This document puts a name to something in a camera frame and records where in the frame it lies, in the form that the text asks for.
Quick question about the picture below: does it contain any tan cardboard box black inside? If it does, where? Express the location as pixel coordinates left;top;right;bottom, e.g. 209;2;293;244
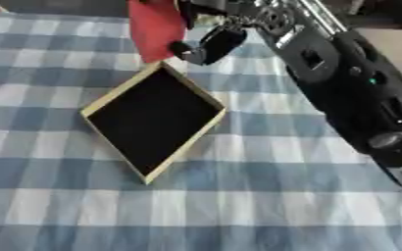
78;60;230;186

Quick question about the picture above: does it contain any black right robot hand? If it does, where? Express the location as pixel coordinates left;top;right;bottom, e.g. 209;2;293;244
168;0;258;67

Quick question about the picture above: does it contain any red soft object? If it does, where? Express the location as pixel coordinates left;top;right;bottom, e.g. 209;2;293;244
126;0;187;64

